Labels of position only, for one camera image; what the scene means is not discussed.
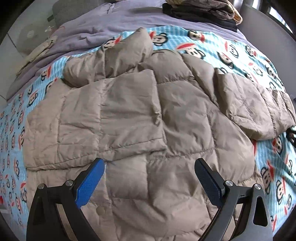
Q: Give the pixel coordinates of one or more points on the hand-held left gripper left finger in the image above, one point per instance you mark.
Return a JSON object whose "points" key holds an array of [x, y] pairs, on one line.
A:
{"points": [[90, 183]]}

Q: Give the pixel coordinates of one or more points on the beige quilted down jacket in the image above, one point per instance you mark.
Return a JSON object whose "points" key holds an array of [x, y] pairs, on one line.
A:
{"points": [[143, 115]]}

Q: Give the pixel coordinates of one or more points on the purple duvet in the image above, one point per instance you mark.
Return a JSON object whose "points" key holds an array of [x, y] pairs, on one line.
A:
{"points": [[92, 30]]}

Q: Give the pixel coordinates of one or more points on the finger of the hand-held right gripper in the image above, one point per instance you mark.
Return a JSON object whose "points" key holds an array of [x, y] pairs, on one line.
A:
{"points": [[291, 135]]}

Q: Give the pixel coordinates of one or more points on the blue monkey printed blanket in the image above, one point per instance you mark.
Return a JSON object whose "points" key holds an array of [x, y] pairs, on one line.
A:
{"points": [[272, 166]]}

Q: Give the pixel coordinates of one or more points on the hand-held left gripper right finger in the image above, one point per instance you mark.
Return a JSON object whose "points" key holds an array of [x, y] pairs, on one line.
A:
{"points": [[209, 183]]}

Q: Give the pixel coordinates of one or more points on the grey pillow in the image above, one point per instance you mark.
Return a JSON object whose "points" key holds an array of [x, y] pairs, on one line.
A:
{"points": [[62, 9]]}

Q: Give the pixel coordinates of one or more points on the brown patterned cloth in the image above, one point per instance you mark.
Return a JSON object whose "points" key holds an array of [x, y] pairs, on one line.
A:
{"points": [[215, 7]]}

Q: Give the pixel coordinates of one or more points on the black folded clothes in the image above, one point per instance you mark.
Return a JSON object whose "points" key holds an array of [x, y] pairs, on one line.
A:
{"points": [[185, 12]]}

